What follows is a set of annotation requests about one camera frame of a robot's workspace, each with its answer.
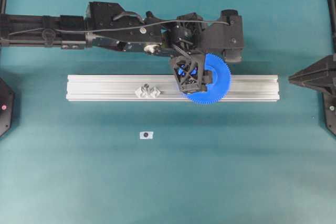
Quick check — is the black base with red light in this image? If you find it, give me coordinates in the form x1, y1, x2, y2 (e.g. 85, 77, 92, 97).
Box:
0, 79, 15, 136

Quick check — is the white bracket above upper shaft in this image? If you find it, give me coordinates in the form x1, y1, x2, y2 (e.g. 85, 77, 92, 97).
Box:
134, 87, 148, 99

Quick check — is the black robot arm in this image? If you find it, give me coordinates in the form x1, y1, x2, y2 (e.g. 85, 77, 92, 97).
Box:
1, 2, 244, 94

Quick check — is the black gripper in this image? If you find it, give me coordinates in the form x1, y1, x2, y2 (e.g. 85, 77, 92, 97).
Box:
160, 9, 243, 94

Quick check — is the large blue gear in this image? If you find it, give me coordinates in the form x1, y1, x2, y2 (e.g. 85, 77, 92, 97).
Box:
183, 53, 231, 104

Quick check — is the white bracket below upper shaft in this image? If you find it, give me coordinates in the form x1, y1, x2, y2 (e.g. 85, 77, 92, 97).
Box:
148, 87, 161, 99

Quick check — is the thin black cable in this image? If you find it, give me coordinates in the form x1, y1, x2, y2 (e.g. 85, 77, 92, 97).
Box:
0, 10, 229, 44

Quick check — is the silver aluminium extrusion rail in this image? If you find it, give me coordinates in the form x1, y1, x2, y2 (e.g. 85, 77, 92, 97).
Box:
66, 74, 280, 102

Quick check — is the small white camera tag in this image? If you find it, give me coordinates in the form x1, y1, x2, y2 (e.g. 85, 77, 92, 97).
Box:
139, 131, 154, 140

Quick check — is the black second arm gripper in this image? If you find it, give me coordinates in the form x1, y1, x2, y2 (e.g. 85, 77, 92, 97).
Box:
288, 54, 335, 134

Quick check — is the black frame post right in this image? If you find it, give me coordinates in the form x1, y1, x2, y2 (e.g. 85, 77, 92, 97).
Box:
324, 0, 336, 51

